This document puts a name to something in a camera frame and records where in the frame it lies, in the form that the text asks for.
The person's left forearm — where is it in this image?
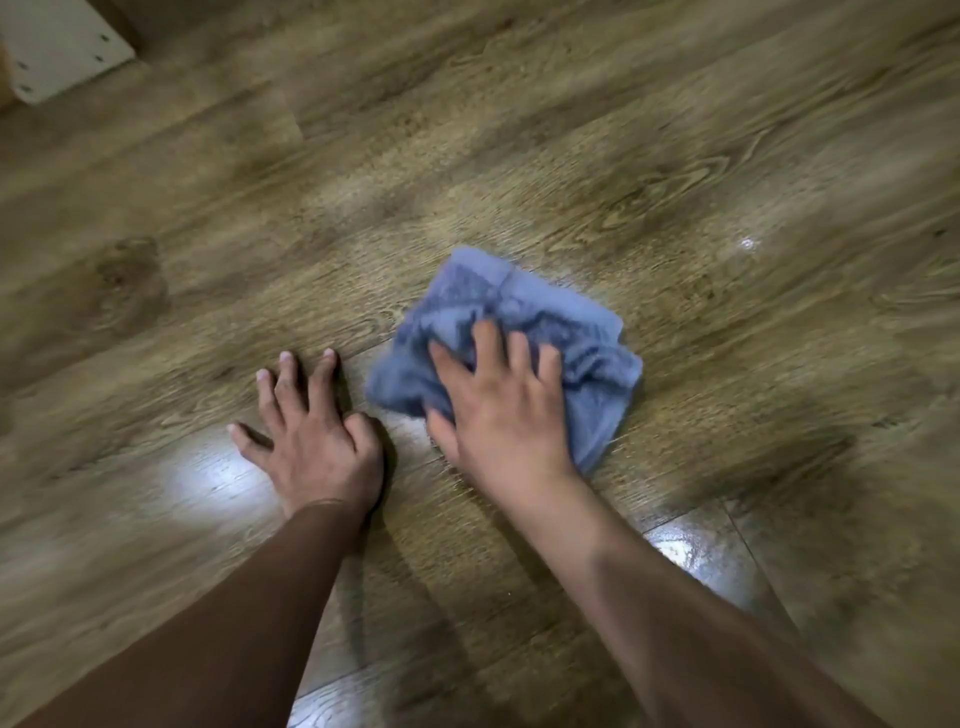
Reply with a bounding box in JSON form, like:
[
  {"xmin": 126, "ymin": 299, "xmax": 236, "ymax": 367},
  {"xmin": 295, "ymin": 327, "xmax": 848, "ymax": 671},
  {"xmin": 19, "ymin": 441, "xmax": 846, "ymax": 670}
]
[{"xmin": 13, "ymin": 499, "xmax": 370, "ymax": 728}]

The person's left hand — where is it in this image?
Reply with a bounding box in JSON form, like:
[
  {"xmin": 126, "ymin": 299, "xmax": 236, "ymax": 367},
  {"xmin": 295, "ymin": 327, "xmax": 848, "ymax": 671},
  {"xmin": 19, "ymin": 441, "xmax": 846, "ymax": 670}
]
[{"xmin": 227, "ymin": 348, "xmax": 386, "ymax": 519}]

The white furniture panel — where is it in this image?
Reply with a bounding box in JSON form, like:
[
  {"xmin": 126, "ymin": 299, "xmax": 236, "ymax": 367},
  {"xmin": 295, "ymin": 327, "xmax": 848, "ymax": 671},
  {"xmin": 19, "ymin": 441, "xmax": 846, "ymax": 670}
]
[{"xmin": 0, "ymin": 0, "xmax": 138, "ymax": 106}]

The person's right forearm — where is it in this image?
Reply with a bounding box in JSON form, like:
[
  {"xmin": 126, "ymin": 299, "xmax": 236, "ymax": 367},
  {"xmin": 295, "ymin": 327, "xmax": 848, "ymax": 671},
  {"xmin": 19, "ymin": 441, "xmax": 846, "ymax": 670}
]
[{"xmin": 480, "ymin": 468, "xmax": 890, "ymax": 728}]

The blue cleaning cloth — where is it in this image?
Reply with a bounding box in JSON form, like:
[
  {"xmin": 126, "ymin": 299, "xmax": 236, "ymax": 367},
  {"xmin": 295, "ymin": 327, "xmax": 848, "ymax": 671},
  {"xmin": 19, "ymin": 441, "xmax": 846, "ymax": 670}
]
[{"xmin": 365, "ymin": 246, "xmax": 645, "ymax": 478}]

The person's right hand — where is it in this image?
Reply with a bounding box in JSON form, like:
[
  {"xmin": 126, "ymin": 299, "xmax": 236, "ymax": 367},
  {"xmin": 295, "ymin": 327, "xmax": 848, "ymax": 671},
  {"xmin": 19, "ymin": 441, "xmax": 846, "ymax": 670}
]
[{"xmin": 424, "ymin": 318, "xmax": 580, "ymax": 505}]

